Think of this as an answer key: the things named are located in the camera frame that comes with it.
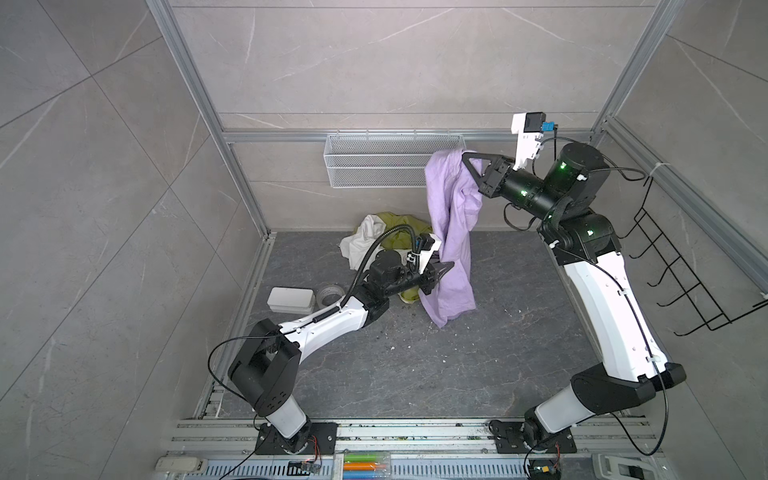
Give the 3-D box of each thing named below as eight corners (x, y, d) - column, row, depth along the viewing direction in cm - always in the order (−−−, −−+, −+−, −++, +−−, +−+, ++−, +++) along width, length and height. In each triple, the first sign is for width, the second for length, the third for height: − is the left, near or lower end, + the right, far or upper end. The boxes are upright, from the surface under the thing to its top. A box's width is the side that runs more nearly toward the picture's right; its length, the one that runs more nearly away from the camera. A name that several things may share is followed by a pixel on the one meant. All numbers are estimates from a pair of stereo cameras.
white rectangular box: (270, 314, 98) (265, 306, 94) (276, 294, 103) (271, 286, 99) (313, 314, 98) (310, 306, 94) (317, 294, 103) (314, 286, 99)
